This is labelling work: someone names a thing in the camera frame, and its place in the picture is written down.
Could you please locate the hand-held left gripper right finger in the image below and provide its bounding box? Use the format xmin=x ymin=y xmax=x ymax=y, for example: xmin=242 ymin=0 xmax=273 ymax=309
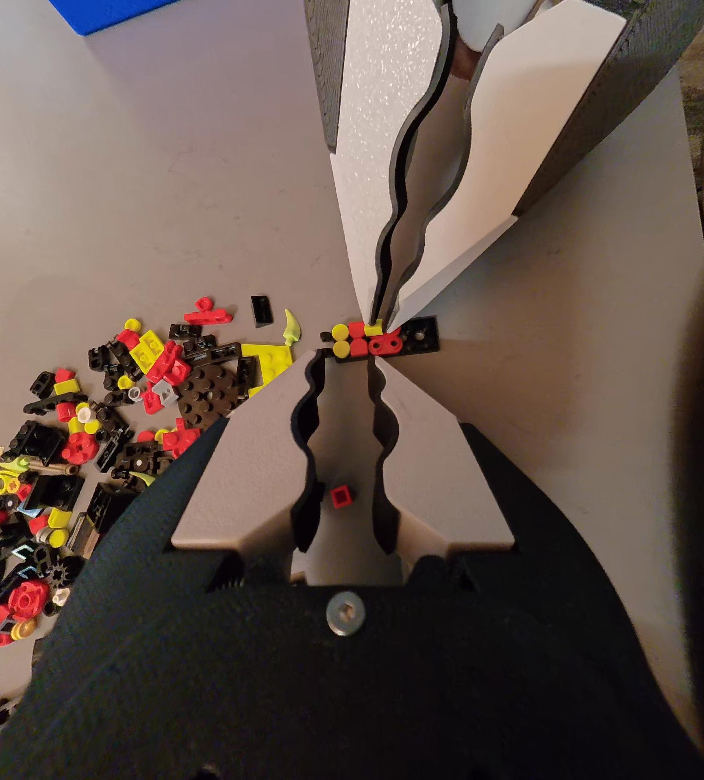
xmin=368 ymin=355 xmax=516 ymax=576

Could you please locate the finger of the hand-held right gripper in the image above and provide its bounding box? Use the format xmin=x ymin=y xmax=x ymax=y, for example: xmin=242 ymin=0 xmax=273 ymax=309
xmin=385 ymin=0 xmax=628 ymax=327
xmin=329 ymin=0 xmax=455 ymax=324

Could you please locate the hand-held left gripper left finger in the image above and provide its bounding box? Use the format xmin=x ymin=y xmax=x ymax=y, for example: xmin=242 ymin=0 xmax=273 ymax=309
xmin=171 ymin=349 xmax=328 ymax=581

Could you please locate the partly built lego model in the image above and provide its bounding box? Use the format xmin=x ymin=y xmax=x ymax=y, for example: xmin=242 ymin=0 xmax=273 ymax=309
xmin=320 ymin=316 xmax=441 ymax=363

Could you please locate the pile of loose lego pieces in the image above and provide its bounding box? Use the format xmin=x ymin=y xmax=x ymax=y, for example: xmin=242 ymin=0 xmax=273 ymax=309
xmin=0 ymin=317 xmax=297 ymax=741

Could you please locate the blue plastic box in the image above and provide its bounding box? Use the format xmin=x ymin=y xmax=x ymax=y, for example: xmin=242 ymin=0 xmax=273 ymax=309
xmin=49 ymin=0 xmax=182 ymax=36

